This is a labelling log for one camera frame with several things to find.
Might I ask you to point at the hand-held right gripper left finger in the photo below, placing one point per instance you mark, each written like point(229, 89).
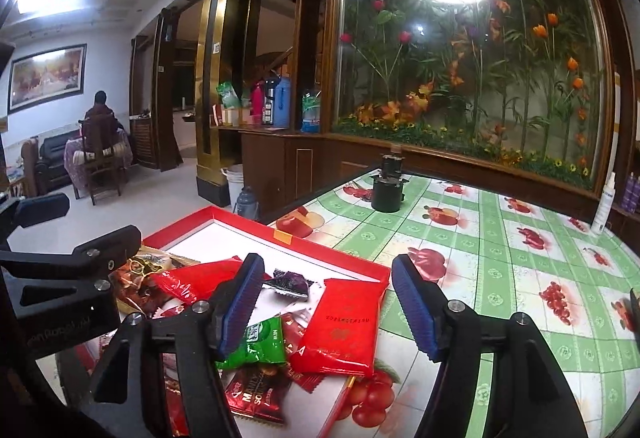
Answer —
point(245, 305)

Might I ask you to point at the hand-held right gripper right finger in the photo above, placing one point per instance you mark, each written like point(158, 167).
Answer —
point(417, 313)

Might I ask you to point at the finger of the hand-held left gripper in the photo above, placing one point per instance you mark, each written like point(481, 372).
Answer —
point(42, 209)
point(100, 248)

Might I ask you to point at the green snack packet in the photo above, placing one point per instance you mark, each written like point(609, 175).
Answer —
point(262, 343)

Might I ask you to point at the brown gold snack packet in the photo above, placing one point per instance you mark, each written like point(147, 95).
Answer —
point(145, 268)

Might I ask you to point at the purple snack packet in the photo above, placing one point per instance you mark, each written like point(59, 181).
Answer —
point(290, 280)

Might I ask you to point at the dark red snack packet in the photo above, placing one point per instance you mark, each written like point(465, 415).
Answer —
point(260, 395)

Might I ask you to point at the red shallow box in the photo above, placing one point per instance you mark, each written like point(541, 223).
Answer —
point(220, 215)

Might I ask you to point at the black sofa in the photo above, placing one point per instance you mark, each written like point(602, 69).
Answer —
point(52, 158)

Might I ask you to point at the wooden chair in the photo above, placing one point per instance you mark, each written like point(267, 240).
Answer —
point(97, 168)

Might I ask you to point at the green fruit print tablecloth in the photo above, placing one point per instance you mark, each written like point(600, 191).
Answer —
point(500, 293)

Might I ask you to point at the grey water jug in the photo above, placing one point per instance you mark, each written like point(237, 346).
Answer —
point(246, 204)

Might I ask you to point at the black cylindrical holder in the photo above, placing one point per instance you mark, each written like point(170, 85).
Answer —
point(386, 195)

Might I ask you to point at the white bucket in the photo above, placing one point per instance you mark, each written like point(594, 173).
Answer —
point(232, 180)

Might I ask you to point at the framed landscape painting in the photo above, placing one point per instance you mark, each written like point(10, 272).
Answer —
point(47, 76)

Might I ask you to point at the small black holder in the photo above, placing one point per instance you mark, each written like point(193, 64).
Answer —
point(392, 164)

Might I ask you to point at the wooden counter cabinet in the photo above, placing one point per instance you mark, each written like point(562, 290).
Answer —
point(300, 163)

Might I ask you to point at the green bag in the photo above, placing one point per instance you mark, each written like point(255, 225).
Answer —
point(227, 94)

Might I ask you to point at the black thermos flask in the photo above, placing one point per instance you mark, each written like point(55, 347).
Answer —
point(268, 103)

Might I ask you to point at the green label plastic bottle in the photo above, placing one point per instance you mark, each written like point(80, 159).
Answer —
point(311, 111)

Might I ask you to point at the red thermos flask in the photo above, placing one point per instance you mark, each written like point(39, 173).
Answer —
point(256, 99)

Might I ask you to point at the blue thermos jug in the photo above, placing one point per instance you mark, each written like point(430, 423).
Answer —
point(282, 101)

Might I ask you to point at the gold clad pillar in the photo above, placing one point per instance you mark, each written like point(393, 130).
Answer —
point(207, 68)

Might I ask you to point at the white spray bottle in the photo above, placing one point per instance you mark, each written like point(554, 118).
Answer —
point(602, 213)

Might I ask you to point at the glass flower display cabinet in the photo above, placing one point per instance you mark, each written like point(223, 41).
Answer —
point(450, 68)

